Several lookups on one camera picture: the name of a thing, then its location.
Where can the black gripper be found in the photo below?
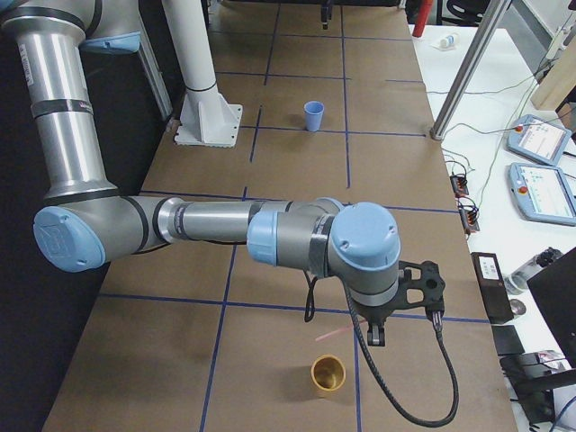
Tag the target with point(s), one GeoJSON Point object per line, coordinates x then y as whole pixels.
{"type": "Point", "coordinates": [325, 16]}
{"type": "Point", "coordinates": [374, 314]}

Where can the pink chopstick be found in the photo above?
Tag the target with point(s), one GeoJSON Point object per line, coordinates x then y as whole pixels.
{"type": "Point", "coordinates": [334, 333]}

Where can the blue ribbed paper cup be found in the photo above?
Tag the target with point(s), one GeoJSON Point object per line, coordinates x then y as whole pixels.
{"type": "Point", "coordinates": [313, 113]}

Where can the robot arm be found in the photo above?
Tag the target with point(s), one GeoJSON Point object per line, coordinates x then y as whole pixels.
{"type": "Point", "coordinates": [41, 306]}

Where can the yellow wooden cup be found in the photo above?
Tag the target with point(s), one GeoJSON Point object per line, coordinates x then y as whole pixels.
{"type": "Point", "coordinates": [328, 375]}

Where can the red cylinder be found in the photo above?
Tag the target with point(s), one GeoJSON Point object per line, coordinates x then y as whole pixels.
{"type": "Point", "coordinates": [422, 19]}

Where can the black box with label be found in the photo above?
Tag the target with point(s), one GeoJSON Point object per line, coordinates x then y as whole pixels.
{"type": "Point", "coordinates": [492, 288]}

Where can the white tube bottle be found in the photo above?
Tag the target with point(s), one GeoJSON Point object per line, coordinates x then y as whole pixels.
{"type": "Point", "coordinates": [449, 41]}

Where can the clear water bottle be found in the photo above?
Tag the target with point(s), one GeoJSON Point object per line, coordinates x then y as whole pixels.
{"type": "Point", "coordinates": [516, 282]}

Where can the right terminal connector block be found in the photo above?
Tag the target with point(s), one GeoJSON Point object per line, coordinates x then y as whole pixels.
{"type": "Point", "coordinates": [469, 217]}

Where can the terminal connector block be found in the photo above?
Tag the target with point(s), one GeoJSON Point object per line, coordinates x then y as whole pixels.
{"type": "Point", "coordinates": [469, 217]}
{"type": "Point", "coordinates": [459, 184]}

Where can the left terminal connector block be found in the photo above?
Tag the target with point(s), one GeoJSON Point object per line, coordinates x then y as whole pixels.
{"type": "Point", "coordinates": [459, 184]}

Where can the black monitor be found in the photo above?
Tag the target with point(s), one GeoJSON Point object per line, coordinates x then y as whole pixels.
{"type": "Point", "coordinates": [553, 291]}

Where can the near teach pendant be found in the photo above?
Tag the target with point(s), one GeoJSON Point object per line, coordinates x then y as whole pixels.
{"type": "Point", "coordinates": [541, 193]}

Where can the teach pendant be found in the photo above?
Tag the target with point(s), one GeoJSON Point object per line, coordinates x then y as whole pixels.
{"type": "Point", "coordinates": [538, 140]}
{"type": "Point", "coordinates": [541, 193]}

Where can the far teach pendant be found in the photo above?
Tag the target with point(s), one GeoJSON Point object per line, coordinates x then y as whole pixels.
{"type": "Point", "coordinates": [538, 140]}

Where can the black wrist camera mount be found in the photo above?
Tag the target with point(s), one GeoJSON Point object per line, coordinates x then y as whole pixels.
{"type": "Point", "coordinates": [424, 278]}

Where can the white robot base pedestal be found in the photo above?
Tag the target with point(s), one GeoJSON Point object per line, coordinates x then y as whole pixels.
{"type": "Point", "coordinates": [206, 119]}

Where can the aluminium frame post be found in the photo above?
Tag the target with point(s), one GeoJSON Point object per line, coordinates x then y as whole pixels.
{"type": "Point", "coordinates": [489, 24]}

